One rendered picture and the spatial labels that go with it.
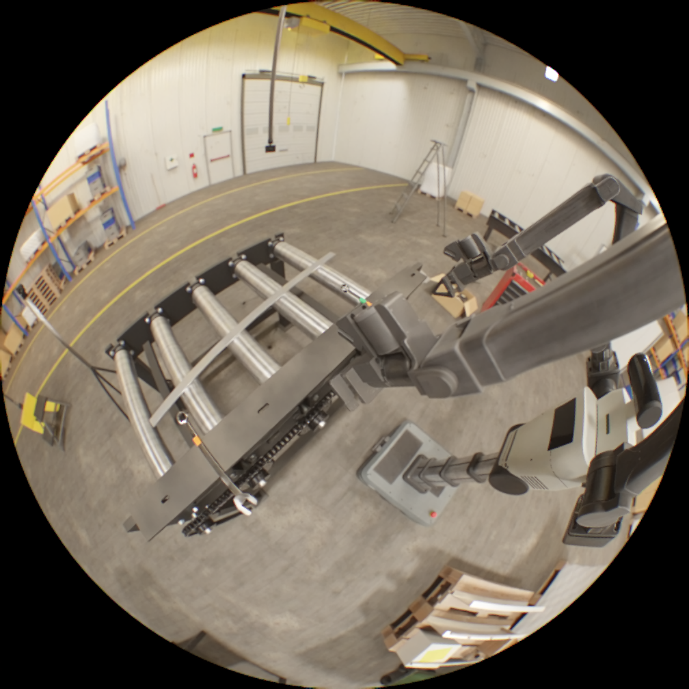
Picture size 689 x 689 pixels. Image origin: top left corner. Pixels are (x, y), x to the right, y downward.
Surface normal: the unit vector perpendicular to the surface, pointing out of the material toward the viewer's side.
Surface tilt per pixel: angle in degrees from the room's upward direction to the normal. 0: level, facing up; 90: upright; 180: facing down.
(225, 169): 90
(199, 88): 90
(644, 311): 91
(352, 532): 0
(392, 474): 0
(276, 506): 0
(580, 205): 89
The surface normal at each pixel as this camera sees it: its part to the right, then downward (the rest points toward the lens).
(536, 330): -0.69, 0.51
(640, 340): -0.90, 0.29
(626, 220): -0.68, 0.66
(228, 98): 0.76, 0.58
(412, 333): 0.46, -0.18
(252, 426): 0.11, -0.56
